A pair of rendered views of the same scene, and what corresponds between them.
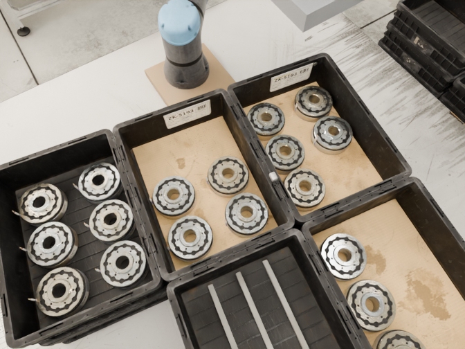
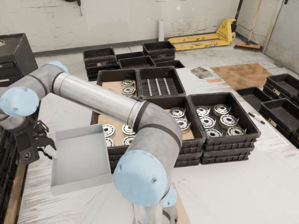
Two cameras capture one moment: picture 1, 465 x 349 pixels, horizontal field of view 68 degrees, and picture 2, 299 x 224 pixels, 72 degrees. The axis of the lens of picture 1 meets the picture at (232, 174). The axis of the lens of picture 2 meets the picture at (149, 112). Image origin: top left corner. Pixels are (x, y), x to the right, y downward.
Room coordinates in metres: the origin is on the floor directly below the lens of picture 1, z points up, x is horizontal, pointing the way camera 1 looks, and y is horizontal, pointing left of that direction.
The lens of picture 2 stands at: (1.22, 0.23, 1.71)
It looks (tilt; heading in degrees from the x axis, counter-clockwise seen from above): 40 degrees down; 197
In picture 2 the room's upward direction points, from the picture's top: 1 degrees counter-clockwise
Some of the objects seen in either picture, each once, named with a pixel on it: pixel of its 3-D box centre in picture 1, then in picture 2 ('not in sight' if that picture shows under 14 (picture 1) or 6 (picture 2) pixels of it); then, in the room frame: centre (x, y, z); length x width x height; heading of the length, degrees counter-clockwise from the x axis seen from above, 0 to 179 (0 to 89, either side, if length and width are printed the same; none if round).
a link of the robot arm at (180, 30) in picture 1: (180, 30); (161, 200); (0.81, 0.15, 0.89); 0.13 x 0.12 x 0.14; 174
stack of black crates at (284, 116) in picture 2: not in sight; (281, 126); (-0.53, 1.02, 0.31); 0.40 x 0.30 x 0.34; 33
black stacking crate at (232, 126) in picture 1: (200, 183); (169, 124); (0.33, 0.08, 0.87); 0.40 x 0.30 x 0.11; 23
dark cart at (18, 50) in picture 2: not in sight; (14, 82); (-0.29, -1.85, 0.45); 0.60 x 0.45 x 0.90; 33
